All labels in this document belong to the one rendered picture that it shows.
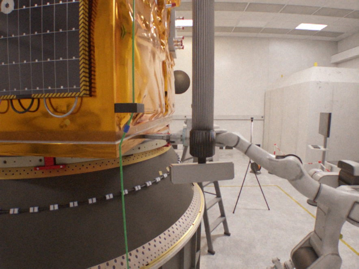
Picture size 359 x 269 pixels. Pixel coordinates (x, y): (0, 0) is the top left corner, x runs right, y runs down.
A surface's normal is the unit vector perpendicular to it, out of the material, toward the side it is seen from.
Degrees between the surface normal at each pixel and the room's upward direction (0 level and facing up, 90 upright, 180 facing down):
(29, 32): 90
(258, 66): 90
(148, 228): 62
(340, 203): 80
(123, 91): 91
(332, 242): 90
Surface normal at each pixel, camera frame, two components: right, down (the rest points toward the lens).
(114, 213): 0.56, -0.38
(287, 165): -0.65, 0.04
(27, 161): 0.31, 0.12
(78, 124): -0.06, 0.22
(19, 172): 0.21, -0.37
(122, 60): 0.74, 0.05
